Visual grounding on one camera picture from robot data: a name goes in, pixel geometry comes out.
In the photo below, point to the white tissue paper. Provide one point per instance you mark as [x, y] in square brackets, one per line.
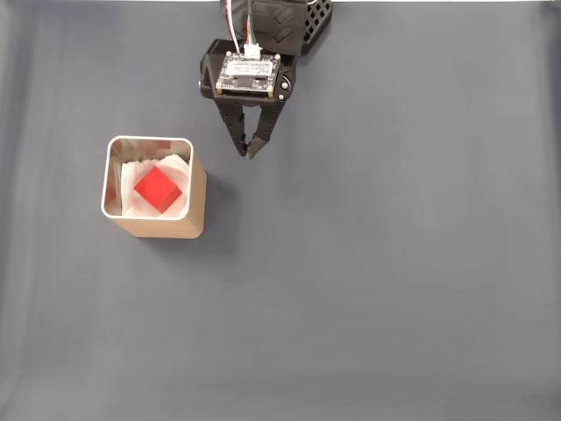
[175, 169]

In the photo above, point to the camera circuit board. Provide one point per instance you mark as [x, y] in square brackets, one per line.
[250, 74]

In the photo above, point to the red cube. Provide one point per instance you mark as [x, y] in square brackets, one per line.
[157, 188]

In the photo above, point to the tan square metal box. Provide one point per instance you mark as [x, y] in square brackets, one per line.
[197, 197]

